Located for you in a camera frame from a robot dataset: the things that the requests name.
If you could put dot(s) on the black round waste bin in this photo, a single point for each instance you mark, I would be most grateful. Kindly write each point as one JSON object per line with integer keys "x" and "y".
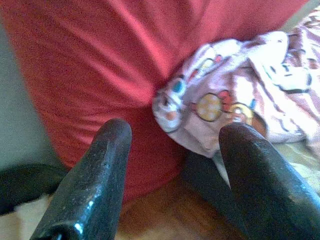
{"x": 22, "y": 182}

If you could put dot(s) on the red mattress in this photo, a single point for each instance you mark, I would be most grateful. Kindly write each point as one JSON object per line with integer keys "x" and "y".
{"x": 100, "y": 62}

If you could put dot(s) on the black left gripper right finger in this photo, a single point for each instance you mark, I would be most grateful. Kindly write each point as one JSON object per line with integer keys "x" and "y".
{"x": 262, "y": 187}

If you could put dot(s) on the pink cartoon print blanket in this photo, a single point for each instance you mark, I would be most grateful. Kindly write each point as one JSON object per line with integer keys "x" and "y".
{"x": 225, "y": 82}

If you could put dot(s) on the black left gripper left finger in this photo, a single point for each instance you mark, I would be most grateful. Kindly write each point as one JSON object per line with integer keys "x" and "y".
{"x": 100, "y": 175}

